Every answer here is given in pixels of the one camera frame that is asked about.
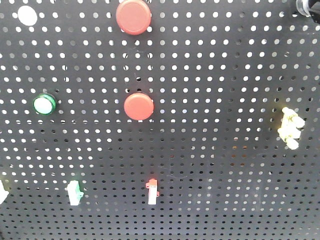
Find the white toggle switch left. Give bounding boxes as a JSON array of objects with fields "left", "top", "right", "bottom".
[{"left": 0, "top": 180, "right": 9, "bottom": 204}]

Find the black perforated pegboard panel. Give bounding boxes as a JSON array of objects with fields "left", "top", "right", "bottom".
[{"left": 0, "top": 0, "right": 320, "bottom": 240}]

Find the white round cap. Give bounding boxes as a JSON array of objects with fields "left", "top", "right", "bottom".
[{"left": 17, "top": 5, "right": 38, "bottom": 27}]

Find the green illuminated push button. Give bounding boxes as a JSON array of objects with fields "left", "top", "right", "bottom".
[{"left": 32, "top": 93, "right": 57, "bottom": 115}]

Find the black silver knob top right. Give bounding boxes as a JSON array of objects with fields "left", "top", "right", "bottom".
[{"left": 295, "top": 0, "right": 320, "bottom": 17}]

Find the white red toggle switch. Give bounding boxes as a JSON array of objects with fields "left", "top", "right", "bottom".
[{"left": 145, "top": 178, "right": 160, "bottom": 205}]

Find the red push button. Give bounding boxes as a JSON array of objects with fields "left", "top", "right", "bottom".
[
  {"left": 115, "top": 0, "right": 152, "bottom": 36},
  {"left": 124, "top": 92, "right": 154, "bottom": 121}
]

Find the white green toggle switch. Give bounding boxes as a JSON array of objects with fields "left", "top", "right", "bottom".
[{"left": 66, "top": 180, "right": 84, "bottom": 206}]

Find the lower red push button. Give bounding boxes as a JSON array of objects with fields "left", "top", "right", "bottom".
[{"left": 124, "top": 92, "right": 154, "bottom": 121}]

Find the upper red push button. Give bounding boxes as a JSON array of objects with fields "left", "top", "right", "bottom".
[{"left": 115, "top": 0, "right": 152, "bottom": 36}]

